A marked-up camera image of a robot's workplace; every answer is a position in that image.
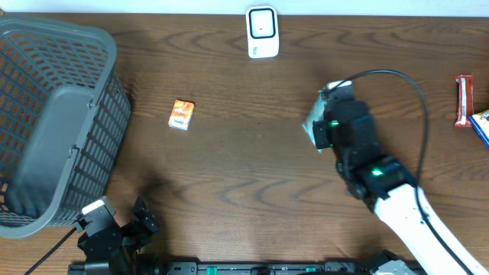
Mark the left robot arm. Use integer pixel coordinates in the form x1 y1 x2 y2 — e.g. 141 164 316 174
68 196 166 275

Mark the small orange tissue pack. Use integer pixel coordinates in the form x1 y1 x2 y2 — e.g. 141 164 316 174
168 100 195 131

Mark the red orange candy bar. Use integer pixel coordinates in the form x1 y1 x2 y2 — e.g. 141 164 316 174
454 74 474 128

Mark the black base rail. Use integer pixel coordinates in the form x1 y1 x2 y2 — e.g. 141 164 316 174
67 250 421 275

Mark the white barcode scanner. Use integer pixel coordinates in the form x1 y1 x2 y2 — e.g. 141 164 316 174
245 5 280 59

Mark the yellow snack chip bag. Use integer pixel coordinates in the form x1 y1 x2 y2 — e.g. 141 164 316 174
468 110 489 147

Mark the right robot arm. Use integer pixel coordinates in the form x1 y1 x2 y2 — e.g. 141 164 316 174
303 99 488 274

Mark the teal wet wipes pack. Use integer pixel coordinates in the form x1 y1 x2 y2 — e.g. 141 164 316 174
302 93 329 152

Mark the grey plastic shopping basket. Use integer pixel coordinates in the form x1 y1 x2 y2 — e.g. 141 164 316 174
1 15 131 238

